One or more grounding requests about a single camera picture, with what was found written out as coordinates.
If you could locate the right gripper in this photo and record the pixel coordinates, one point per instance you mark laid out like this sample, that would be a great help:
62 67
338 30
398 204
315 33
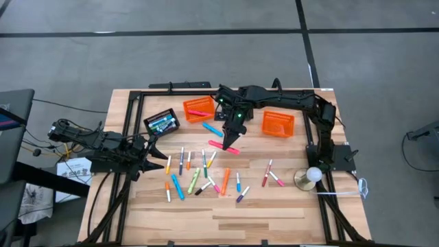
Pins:
235 109

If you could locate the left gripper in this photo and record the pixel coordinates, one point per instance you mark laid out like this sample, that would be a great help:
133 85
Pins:
132 151

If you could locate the pink highlighter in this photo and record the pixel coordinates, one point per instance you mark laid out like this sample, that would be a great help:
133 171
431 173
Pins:
216 144
199 113

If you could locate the sky blue highlighter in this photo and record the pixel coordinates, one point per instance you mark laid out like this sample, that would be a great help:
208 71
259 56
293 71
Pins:
177 187
212 129

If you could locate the blue dry-erase marker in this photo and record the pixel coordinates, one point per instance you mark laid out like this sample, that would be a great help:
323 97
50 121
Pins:
168 129

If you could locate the green dry-erase marker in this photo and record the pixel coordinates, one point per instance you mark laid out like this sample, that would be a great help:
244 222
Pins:
163 126

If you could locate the teal dry-erase marker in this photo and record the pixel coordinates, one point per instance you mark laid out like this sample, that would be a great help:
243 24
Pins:
158 121

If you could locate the orange highlighter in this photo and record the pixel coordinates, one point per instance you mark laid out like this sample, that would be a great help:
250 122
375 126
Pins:
225 182

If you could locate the pink white thin marker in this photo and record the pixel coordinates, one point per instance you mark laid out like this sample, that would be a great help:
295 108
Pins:
214 184
276 178

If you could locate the purple white thin marker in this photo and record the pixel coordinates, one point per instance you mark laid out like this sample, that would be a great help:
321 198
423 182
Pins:
243 194

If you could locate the black white marker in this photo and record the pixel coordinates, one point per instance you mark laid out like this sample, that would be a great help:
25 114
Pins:
203 188

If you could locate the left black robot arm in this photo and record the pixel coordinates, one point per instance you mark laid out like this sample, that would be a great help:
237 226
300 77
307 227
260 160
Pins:
85 137

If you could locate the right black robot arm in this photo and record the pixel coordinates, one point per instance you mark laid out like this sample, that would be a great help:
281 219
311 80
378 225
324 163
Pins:
284 97

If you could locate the orange plastic basket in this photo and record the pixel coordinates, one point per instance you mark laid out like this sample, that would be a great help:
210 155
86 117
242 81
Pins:
278 123
205 103

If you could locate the black power strip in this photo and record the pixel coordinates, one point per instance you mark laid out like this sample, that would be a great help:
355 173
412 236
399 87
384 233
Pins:
192 84

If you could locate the white printed paper sheet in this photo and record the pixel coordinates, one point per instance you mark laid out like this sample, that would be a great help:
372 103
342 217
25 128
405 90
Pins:
73 171

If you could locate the white bulb brass base lamp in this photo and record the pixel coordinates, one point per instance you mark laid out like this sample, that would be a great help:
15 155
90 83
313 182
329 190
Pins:
313 174

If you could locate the black desk crossbar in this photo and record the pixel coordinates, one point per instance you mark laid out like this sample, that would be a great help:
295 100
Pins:
51 180

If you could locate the black round plug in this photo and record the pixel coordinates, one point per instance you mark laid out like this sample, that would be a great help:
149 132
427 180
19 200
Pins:
36 152

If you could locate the white printed cloth bag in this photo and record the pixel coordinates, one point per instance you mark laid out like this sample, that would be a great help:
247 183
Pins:
34 202

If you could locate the laptop screen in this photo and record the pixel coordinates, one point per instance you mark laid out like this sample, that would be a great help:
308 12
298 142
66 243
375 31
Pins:
8 120

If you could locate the grey stand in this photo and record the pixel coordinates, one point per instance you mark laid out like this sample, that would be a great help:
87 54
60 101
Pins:
425 130

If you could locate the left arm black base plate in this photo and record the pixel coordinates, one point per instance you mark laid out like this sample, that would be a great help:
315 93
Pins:
109 168

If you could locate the black aluminium table frame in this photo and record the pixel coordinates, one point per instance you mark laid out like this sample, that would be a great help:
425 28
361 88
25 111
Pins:
157 93

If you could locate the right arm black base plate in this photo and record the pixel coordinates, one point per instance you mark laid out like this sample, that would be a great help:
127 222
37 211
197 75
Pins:
343 167

